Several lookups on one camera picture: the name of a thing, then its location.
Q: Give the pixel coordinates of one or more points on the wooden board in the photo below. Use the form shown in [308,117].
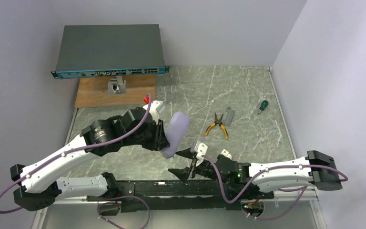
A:
[92,92]

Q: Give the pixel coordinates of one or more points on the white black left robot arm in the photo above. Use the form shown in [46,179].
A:
[44,183]

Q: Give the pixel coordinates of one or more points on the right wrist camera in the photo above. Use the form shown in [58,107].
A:
[200,150]

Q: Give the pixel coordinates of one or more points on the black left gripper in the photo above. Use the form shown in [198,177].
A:
[159,136]

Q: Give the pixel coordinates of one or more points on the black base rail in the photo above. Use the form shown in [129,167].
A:
[176,195]

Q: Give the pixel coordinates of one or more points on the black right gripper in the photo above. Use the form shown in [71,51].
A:
[194,164]

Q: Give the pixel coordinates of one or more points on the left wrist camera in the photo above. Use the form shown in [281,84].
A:
[156,108]

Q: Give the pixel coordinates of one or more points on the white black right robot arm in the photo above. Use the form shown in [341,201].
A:
[316,169]

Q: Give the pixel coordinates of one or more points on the green handled screwdriver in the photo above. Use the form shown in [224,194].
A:
[264,104]

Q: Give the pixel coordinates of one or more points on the grey metal stand bracket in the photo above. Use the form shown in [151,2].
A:
[116,85]

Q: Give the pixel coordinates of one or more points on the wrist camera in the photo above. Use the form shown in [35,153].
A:
[200,150]
[156,108]

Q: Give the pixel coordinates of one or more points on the grey network switch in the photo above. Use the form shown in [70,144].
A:
[110,50]

